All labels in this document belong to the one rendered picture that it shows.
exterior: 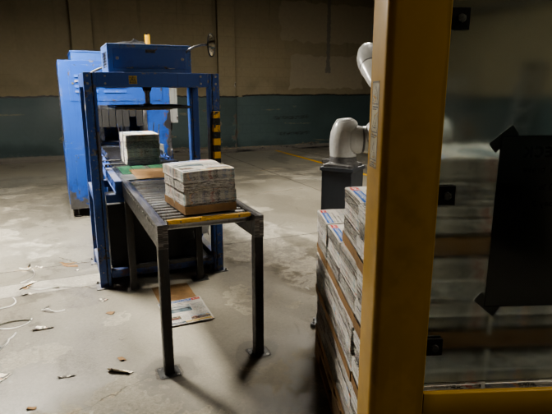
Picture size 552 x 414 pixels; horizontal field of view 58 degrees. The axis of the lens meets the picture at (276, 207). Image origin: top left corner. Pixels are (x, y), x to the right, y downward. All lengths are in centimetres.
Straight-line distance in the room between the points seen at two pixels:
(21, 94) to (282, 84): 562
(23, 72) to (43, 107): 73
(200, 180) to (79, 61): 363
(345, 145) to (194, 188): 89
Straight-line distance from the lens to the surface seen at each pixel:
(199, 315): 332
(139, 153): 448
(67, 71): 599
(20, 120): 1116
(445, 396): 92
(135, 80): 371
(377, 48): 78
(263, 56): 1206
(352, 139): 285
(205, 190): 259
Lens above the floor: 143
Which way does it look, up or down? 13 degrees down
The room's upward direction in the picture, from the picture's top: straight up
